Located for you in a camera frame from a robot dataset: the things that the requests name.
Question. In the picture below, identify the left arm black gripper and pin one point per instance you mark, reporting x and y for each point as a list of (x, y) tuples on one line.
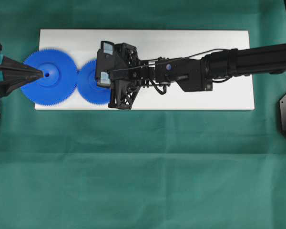
[(14, 75)]

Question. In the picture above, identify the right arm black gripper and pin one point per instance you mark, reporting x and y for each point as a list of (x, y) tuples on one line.
[(126, 75)]

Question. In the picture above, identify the small blue gear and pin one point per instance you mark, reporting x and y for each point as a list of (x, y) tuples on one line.
[(87, 85)]

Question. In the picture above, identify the large blue gear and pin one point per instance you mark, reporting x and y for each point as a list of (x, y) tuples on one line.
[(59, 77)]

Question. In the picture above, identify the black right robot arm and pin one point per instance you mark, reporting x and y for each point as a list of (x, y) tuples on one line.
[(215, 66)]

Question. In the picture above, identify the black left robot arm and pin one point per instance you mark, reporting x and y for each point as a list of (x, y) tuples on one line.
[(14, 75)]

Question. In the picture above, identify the green table cloth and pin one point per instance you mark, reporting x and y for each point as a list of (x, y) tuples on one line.
[(138, 169)]

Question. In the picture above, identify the white rectangular board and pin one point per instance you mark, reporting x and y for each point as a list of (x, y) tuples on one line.
[(234, 94)]

